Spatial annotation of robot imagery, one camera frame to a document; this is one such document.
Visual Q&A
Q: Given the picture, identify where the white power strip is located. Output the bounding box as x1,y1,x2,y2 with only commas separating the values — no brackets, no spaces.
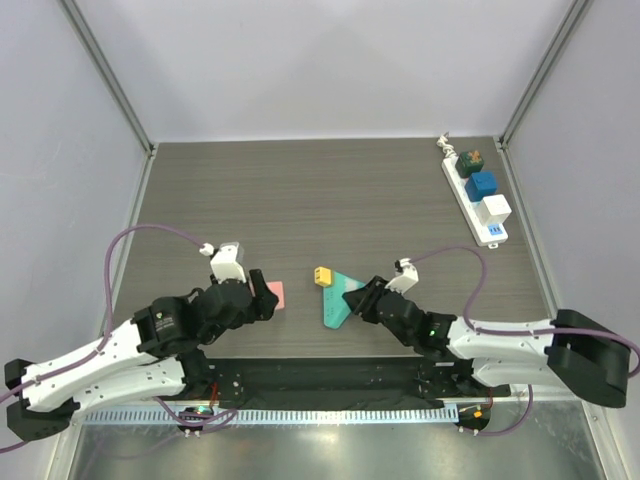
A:
441,157,509,249

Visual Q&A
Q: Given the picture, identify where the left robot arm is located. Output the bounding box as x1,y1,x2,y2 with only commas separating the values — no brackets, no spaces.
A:
4,269,284,442

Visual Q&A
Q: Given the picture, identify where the white slotted cable duct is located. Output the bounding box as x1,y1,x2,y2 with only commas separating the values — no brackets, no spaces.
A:
84,404,459,426

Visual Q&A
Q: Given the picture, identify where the white coiled power cord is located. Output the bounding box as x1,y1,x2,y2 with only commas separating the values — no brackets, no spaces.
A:
435,130,458,160

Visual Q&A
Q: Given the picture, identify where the teal triangular socket adapter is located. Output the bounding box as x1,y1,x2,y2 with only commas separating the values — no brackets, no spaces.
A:
322,269,364,330

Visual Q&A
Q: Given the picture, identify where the aluminium frame post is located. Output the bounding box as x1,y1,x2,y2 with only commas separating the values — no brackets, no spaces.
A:
58,0,155,157
497,0,593,150

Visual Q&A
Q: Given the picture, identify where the pink cube plug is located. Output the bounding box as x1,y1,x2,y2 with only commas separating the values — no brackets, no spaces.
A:
267,281,285,311

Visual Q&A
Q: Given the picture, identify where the right aluminium frame post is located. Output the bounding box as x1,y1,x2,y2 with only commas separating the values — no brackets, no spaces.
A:
497,0,593,150

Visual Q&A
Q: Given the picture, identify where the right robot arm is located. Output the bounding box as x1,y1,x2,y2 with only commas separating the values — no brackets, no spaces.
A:
342,276,632,408

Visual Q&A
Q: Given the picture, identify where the left aluminium frame post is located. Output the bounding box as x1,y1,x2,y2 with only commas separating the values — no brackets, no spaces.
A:
58,0,155,157

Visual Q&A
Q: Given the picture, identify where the blue cube plug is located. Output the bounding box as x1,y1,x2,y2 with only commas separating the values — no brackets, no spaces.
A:
465,171,498,202

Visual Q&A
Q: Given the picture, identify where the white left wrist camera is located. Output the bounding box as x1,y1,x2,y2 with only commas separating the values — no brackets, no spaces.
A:
199,242,246,283

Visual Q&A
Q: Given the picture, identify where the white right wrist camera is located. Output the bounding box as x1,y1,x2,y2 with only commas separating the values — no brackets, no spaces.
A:
385,258,419,295

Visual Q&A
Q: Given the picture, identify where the yellow cube plug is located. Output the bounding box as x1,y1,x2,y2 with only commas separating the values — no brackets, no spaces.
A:
314,266,333,288

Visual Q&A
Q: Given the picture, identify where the white cube plug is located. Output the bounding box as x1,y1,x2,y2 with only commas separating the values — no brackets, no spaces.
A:
477,194,512,227

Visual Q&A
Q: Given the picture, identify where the dark green cube plug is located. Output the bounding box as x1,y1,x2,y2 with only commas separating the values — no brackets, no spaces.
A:
455,150,484,178

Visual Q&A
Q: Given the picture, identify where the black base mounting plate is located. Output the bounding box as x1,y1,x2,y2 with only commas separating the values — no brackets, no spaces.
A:
161,356,511,410

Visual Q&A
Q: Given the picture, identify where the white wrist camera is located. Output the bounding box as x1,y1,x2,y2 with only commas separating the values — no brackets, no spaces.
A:
385,258,419,295
199,242,246,283

